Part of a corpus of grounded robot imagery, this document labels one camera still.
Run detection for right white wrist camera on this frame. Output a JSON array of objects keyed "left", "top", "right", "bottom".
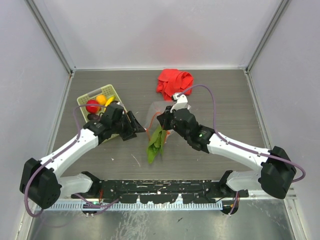
[{"left": 170, "top": 92, "right": 188, "bottom": 113}]

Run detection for red strawberry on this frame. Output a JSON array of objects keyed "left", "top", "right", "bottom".
[{"left": 85, "top": 99, "right": 101, "bottom": 114}]

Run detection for green leafy vegetable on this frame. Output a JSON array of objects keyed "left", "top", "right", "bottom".
[{"left": 146, "top": 125, "right": 167, "bottom": 164}]

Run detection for slotted cable duct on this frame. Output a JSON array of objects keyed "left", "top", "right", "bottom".
[{"left": 46, "top": 200, "right": 223, "bottom": 211}]

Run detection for green plastic basket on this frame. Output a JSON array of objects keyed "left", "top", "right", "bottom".
[{"left": 76, "top": 84, "right": 127, "bottom": 143}]

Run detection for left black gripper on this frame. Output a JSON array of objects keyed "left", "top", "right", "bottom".
[{"left": 111, "top": 110, "right": 144, "bottom": 141}]

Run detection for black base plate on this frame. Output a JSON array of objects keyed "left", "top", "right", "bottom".
[{"left": 80, "top": 179, "right": 236, "bottom": 204}]

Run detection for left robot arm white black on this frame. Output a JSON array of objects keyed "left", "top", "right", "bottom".
[{"left": 19, "top": 103, "right": 145, "bottom": 209}]

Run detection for yellow banana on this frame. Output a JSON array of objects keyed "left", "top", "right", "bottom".
[{"left": 104, "top": 95, "right": 116, "bottom": 107}]

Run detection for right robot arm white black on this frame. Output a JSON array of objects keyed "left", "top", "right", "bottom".
[{"left": 157, "top": 108, "right": 297, "bottom": 199}]

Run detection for yellow orange fruit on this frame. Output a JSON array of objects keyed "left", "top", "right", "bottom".
[{"left": 95, "top": 94, "right": 108, "bottom": 106}]

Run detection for clear zip top bag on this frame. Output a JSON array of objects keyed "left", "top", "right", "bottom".
[{"left": 144, "top": 101, "right": 188, "bottom": 140}]

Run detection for purple eggplant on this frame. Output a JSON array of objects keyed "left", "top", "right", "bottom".
[{"left": 87, "top": 113, "right": 101, "bottom": 121}]

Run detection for red crumpled cloth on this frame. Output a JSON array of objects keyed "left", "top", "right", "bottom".
[{"left": 156, "top": 68, "right": 194, "bottom": 101}]

